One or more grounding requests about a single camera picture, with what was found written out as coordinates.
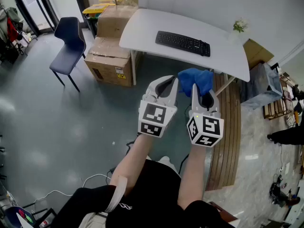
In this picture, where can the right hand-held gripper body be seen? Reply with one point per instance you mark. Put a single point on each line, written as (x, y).
(206, 129)

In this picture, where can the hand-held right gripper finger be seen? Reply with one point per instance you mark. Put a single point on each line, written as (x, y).
(196, 101)
(217, 106)

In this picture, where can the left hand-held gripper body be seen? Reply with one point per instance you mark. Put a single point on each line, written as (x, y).
(154, 117)

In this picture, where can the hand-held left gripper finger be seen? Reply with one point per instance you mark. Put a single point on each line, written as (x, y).
(173, 96)
(152, 87)

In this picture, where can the blue cloth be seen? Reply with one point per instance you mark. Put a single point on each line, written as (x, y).
(190, 79)

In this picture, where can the black keyboard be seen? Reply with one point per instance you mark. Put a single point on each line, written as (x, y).
(180, 41)

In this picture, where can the person's right forearm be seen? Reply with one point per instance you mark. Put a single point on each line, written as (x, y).
(193, 174)

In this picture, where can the person's left forearm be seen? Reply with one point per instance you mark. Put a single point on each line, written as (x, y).
(133, 160)

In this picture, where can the white shoulder bag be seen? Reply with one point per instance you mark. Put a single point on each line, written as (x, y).
(117, 193)

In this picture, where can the wooden slatted bench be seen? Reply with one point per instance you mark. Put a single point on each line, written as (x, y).
(225, 139)

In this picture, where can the person's white shoe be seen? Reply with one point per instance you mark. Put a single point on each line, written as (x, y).
(167, 163)

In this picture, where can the grey storage box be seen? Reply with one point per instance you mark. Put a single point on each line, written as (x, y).
(261, 87)

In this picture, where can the small wooden pallet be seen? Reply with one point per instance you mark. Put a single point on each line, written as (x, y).
(276, 109)

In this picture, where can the flat cardboard box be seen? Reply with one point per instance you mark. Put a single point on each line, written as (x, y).
(257, 53)

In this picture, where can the white vase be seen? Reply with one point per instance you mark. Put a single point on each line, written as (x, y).
(236, 37)

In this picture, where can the person's black shirt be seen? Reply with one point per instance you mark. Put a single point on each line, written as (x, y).
(154, 198)

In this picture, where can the white flower bouquet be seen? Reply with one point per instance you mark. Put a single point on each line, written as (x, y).
(240, 25)

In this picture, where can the blue chair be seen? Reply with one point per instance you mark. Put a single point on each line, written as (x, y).
(69, 53)

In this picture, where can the yellow lidded bin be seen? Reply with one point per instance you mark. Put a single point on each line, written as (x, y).
(95, 8)

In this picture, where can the black framed glass door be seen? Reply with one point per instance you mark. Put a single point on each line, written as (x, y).
(35, 6)

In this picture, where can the red garment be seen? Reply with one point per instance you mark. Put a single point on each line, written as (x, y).
(12, 30)

